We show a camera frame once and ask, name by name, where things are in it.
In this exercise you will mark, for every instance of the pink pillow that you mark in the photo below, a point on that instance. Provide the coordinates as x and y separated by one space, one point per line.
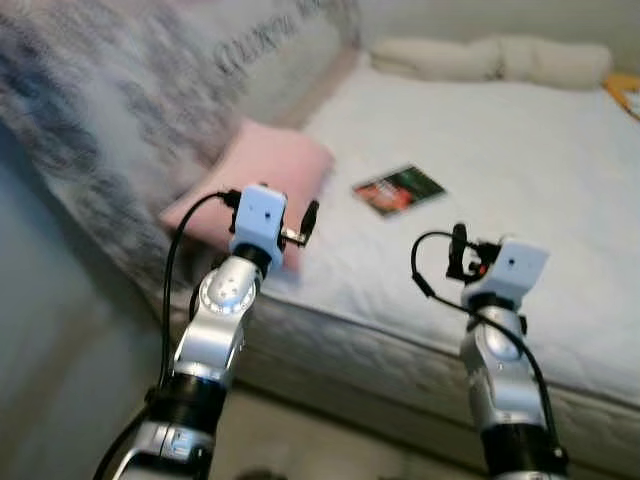
260 170

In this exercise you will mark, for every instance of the dark green red book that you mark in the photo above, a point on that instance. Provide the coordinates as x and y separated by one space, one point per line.
400 190

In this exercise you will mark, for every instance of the orange cartoon print blanket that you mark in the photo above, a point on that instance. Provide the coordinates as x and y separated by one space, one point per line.
625 95

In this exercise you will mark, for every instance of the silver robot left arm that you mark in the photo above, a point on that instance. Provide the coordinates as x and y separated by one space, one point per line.
200 360

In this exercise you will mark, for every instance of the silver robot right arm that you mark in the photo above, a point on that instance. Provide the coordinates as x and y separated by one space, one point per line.
505 390

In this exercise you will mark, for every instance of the white quilted mattress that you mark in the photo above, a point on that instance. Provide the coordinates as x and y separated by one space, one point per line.
500 200

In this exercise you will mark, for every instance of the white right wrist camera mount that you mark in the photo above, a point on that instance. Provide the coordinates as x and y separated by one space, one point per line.
512 270

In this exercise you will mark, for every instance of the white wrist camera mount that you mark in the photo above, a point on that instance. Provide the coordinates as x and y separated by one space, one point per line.
258 218
512 270

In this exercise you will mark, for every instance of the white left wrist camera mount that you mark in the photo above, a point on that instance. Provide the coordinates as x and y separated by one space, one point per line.
258 218

